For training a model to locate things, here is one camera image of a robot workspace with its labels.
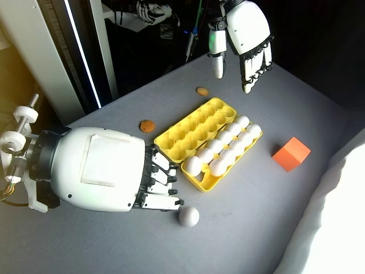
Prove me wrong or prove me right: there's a white pen-shaped tool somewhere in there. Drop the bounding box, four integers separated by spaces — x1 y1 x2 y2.
185 27 199 63

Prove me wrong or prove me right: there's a green cable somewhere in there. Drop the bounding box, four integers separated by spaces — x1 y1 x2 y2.
194 0 204 31

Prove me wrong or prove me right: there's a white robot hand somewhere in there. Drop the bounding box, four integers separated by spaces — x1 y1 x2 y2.
50 127 185 213
207 0 275 94

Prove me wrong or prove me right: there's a white fabric sheet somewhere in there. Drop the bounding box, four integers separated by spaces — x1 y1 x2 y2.
273 142 365 274

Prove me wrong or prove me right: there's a white egg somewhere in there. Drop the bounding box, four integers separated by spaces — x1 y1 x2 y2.
238 132 255 147
246 123 262 139
218 130 234 145
209 158 229 178
235 115 251 128
207 139 225 154
230 140 246 156
185 155 202 176
227 123 243 136
221 150 238 166
179 207 200 228
196 147 214 163

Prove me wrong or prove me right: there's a white upright cabinet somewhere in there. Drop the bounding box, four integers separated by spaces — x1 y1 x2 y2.
0 0 119 127

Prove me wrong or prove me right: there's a dark brown round cookie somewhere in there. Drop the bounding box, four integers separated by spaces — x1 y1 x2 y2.
139 120 156 134

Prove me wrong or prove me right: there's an orange cube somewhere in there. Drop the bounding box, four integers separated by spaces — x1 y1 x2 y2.
271 136 311 172

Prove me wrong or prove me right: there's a grey table cloth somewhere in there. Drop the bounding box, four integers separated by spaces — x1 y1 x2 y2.
0 53 365 274

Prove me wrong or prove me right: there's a spare white robot hand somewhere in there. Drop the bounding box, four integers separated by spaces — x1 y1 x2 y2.
136 0 173 26

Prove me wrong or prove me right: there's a yellow egg carton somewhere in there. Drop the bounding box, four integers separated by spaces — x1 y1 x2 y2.
153 96 263 192

